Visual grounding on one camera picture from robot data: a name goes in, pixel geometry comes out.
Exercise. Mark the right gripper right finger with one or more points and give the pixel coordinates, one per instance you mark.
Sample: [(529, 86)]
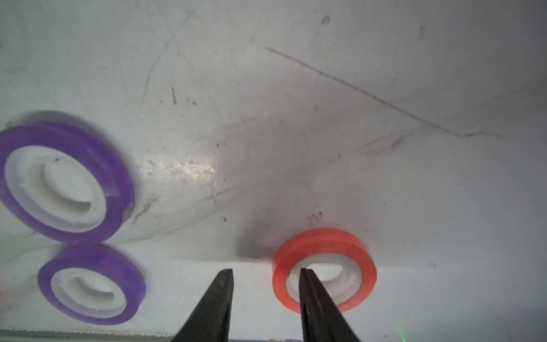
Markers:
[(320, 317)]

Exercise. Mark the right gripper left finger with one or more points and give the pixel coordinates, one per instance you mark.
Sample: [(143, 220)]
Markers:
[(210, 319)]

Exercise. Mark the red tape roll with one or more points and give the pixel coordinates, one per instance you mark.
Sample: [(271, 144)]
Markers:
[(324, 246)]

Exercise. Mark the purple tape roll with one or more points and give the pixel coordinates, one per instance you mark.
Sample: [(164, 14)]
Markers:
[(27, 149), (93, 284)]

